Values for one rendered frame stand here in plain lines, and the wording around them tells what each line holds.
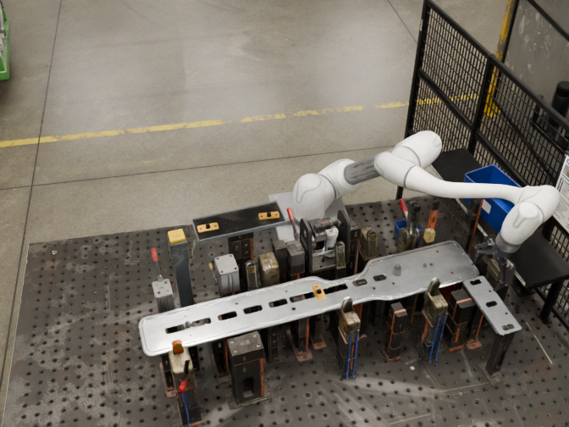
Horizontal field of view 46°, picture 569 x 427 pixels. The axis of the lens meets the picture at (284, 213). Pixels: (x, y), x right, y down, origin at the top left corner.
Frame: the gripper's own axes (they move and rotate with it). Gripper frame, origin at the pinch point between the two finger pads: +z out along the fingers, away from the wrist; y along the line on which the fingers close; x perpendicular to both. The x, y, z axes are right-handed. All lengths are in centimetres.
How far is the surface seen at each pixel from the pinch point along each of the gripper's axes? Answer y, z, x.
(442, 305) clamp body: -3.3, 2.8, 23.5
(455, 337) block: -9.0, 27.7, 10.7
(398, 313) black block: 3.6, 10.3, 37.0
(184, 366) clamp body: 16, 10, 121
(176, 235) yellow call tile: 70, 9, 102
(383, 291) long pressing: 15.1, 11.6, 36.4
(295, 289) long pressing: 32, 16, 66
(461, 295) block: -0.1, 9.2, 9.1
